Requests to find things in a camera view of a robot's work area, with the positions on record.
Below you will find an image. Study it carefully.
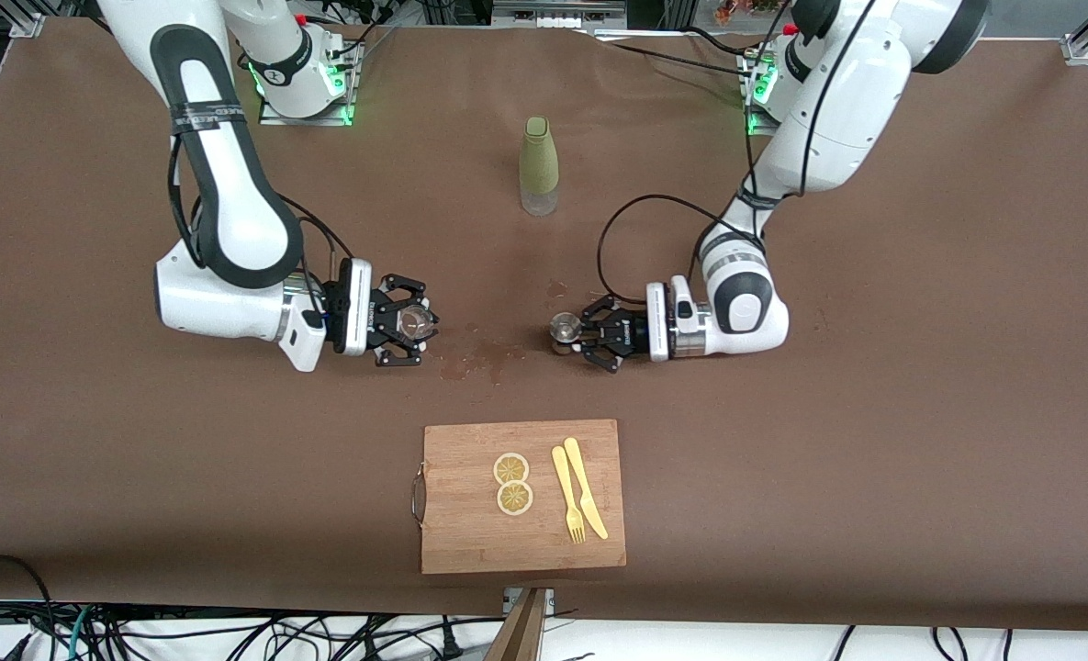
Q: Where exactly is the small clear glass beaker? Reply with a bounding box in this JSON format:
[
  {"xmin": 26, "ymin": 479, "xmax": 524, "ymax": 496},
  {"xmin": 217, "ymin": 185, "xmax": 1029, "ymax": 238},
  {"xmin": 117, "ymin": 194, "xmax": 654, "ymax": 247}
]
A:
[{"xmin": 395, "ymin": 303, "xmax": 440, "ymax": 342}]

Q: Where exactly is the steel double jigger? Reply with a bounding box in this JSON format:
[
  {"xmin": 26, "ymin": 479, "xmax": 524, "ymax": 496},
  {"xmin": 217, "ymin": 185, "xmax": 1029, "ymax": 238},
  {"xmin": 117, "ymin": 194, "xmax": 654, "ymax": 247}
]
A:
[{"xmin": 548, "ymin": 312, "xmax": 586, "ymax": 355}]

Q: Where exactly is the yellow plastic fork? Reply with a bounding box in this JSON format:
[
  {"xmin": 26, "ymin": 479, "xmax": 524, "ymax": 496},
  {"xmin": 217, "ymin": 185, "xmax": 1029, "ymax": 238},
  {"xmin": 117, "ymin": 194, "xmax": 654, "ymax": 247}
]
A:
[{"xmin": 551, "ymin": 445, "xmax": 587, "ymax": 544}]

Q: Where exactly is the yellow plastic knife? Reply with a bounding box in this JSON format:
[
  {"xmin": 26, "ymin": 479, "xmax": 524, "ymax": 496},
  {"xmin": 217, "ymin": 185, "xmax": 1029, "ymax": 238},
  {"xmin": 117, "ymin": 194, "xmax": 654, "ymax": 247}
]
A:
[{"xmin": 563, "ymin": 437, "xmax": 610, "ymax": 541}]

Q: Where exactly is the green sleeved glass bottle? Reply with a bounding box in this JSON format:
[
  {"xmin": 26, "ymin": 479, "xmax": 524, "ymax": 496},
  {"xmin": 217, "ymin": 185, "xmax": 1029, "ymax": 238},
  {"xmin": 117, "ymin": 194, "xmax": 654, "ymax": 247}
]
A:
[{"xmin": 519, "ymin": 116, "xmax": 560, "ymax": 218}]

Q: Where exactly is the wooden cutting board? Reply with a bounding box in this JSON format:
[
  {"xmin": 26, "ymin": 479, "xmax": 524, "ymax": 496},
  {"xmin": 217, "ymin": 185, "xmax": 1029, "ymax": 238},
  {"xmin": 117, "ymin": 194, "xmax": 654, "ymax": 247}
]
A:
[{"xmin": 412, "ymin": 419, "xmax": 627, "ymax": 576}]

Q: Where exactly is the brown table mat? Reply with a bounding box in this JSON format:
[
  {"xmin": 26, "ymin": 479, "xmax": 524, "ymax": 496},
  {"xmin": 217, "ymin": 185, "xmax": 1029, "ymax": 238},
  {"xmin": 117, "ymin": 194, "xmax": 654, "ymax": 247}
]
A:
[{"xmin": 0, "ymin": 17, "xmax": 1088, "ymax": 634}]

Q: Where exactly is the grey power strip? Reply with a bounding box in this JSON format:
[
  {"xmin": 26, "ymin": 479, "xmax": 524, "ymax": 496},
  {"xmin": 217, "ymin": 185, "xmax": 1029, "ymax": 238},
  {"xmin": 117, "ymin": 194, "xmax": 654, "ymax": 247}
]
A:
[{"xmin": 493, "ymin": 0, "xmax": 627, "ymax": 30}]

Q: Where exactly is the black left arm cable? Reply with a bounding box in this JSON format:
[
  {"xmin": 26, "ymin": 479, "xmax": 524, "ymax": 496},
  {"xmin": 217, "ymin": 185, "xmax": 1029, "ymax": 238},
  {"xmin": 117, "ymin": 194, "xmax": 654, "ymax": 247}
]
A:
[{"xmin": 597, "ymin": 195, "xmax": 765, "ymax": 306}]

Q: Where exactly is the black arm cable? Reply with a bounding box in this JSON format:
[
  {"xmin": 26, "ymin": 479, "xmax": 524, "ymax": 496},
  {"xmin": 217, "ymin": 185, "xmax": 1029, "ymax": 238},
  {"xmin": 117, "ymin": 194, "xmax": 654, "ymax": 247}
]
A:
[
  {"xmin": 597, "ymin": 195, "xmax": 765, "ymax": 306},
  {"xmin": 167, "ymin": 138, "xmax": 353, "ymax": 304}
]

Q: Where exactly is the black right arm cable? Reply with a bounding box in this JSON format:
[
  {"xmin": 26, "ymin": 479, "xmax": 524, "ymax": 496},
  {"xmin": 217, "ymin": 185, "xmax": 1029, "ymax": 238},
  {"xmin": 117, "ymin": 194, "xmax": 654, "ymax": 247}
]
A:
[{"xmin": 167, "ymin": 138, "xmax": 353, "ymax": 304}]

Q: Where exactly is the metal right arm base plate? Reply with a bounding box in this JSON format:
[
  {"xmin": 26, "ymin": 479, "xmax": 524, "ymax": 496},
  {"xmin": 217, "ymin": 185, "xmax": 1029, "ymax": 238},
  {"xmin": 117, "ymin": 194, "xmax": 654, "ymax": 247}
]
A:
[{"xmin": 259, "ymin": 41, "xmax": 359, "ymax": 128}]

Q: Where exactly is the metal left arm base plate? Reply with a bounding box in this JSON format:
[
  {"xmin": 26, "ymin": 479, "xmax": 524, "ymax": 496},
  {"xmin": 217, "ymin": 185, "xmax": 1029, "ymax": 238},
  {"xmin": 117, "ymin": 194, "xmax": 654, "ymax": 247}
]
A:
[{"xmin": 741, "ymin": 46, "xmax": 781, "ymax": 137}]

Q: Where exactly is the black base cable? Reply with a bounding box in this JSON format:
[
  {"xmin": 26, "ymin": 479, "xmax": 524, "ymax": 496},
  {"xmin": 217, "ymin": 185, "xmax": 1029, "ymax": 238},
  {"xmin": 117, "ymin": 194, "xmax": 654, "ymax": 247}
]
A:
[{"xmin": 589, "ymin": 26, "xmax": 760, "ymax": 82}]

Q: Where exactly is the wooden post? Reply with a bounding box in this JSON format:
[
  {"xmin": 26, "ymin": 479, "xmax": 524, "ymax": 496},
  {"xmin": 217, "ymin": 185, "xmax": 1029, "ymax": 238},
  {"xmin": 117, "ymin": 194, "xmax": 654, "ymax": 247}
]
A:
[{"xmin": 484, "ymin": 588, "xmax": 549, "ymax": 661}]

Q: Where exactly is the teal cable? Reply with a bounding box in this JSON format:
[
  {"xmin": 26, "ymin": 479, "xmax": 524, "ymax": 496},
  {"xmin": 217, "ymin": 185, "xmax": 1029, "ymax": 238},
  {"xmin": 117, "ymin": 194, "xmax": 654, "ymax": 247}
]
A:
[{"xmin": 64, "ymin": 608, "xmax": 92, "ymax": 661}]

